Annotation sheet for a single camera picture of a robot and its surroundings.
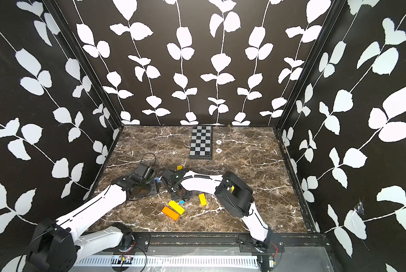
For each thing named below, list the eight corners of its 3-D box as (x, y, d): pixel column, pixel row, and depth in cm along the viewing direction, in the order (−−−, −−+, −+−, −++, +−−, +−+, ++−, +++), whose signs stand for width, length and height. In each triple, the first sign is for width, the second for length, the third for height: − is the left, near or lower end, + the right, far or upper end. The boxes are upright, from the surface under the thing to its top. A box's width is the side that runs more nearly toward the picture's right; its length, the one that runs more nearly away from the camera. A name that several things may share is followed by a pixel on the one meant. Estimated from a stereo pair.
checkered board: (189, 159, 105) (189, 156, 103) (192, 128, 123) (192, 125, 120) (212, 159, 105) (212, 156, 103) (212, 128, 123) (212, 125, 120)
